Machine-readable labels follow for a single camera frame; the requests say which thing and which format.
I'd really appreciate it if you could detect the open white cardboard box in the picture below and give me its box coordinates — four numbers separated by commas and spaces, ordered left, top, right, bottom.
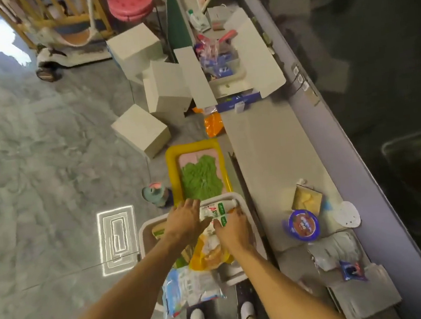
170, 3, 289, 117

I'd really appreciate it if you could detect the person's right forearm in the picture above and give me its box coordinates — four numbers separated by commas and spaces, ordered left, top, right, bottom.
231, 237, 352, 319

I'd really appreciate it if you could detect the wall power outlet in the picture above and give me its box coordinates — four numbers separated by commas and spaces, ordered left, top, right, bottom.
290, 60, 320, 108

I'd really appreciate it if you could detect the green play sand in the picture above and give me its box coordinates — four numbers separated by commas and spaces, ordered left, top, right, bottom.
179, 153, 226, 203

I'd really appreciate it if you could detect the person's right shoe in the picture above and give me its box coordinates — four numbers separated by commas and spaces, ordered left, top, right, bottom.
233, 278, 260, 319

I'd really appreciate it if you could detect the white storage basket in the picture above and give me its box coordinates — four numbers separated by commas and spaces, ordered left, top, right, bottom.
135, 189, 271, 296

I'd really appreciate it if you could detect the yellow inflatable tray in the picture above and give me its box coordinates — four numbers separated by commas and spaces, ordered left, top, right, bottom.
163, 137, 234, 207

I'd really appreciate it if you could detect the pink round stool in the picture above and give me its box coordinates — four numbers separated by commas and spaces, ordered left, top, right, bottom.
106, 0, 156, 25

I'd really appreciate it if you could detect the teal toy bucket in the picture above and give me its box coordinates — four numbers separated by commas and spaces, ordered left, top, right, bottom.
141, 180, 173, 210

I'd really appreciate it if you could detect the small purple wrapper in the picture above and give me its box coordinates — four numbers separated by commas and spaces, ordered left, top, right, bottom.
339, 258, 368, 284

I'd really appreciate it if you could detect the blue round tub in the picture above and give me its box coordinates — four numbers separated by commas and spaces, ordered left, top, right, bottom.
282, 207, 321, 244

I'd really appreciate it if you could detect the person's left forearm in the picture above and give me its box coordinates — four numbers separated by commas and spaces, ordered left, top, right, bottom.
32, 234, 198, 319

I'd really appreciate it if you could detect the clear blue snack bag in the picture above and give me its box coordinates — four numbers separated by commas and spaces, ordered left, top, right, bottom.
158, 263, 227, 319

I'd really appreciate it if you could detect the person's left hand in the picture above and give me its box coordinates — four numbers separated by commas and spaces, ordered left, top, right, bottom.
160, 197, 214, 249

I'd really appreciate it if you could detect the tan paper box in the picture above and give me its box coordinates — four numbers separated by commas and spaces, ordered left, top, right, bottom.
289, 182, 325, 219

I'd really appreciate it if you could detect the grey flat packet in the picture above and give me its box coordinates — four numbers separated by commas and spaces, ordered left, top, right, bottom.
325, 260, 405, 319

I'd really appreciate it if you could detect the grey television cabinet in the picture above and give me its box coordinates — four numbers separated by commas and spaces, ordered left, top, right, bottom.
210, 0, 405, 319

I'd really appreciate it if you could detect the white lidded cup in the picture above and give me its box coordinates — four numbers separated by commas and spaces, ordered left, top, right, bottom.
331, 199, 363, 230

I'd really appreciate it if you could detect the white right sock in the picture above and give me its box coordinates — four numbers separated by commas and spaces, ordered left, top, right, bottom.
240, 301, 256, 319

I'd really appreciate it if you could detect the orange snack bag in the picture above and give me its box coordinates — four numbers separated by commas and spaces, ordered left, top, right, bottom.
191, 103, 226, 140

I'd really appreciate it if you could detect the wooden crib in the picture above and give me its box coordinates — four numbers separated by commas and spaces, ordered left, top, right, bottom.
0, 0, 114, 53

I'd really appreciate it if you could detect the white kick scooter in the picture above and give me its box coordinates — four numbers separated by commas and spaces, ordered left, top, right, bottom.
28, 0, 114, 85

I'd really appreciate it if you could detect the small white bottle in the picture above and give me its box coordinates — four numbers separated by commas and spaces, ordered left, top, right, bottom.
187, 7, 211, 33

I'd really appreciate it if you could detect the green board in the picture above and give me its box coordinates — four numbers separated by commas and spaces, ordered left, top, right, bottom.
163, 0, 196, 52

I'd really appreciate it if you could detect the pile of colourful packets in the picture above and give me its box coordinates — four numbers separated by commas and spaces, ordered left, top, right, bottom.
193, 29, 242, 81

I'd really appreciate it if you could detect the person's right hand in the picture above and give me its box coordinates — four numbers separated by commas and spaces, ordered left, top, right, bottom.
211, 205, 257, 257

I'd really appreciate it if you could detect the white plastic packet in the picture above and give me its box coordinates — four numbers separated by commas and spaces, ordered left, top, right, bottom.
307, 230, 363, 273

